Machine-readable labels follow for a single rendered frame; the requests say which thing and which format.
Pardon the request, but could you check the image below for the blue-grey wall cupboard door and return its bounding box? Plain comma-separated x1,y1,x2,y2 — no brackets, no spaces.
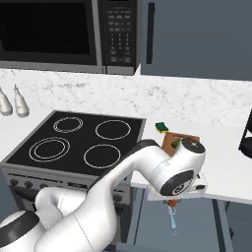
140,0,252,82

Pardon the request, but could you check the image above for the black countertop appliance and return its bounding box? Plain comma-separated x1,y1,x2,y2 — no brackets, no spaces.
237,109,252,160

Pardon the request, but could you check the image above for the dark cupboard door handle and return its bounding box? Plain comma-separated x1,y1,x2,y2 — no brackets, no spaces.
146,2,157,65

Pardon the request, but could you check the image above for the black hob stove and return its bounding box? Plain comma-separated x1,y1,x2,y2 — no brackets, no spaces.
0,109,148,244

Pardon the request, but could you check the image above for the white bottle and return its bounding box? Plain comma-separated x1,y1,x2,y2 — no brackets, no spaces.
13,84,31,118
0,87,14,117

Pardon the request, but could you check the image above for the blue-grey base cupboard door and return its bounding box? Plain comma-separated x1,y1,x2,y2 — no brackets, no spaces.
224,200,252,252
127,187,221,252

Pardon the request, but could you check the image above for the black and grey microwave oven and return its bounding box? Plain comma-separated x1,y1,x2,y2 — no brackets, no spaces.
0,0,143,76

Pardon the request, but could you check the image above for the green avocado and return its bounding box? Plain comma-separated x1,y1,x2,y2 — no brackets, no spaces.
171,138,185,150

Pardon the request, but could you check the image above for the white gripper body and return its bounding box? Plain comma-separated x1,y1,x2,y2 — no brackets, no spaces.
146,185,209,202

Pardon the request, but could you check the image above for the green and yellow sponge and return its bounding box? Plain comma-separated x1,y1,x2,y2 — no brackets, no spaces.
155,121,169,135

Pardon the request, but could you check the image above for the light blue peeler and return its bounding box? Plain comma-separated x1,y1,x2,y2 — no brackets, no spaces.
167,199,179,236

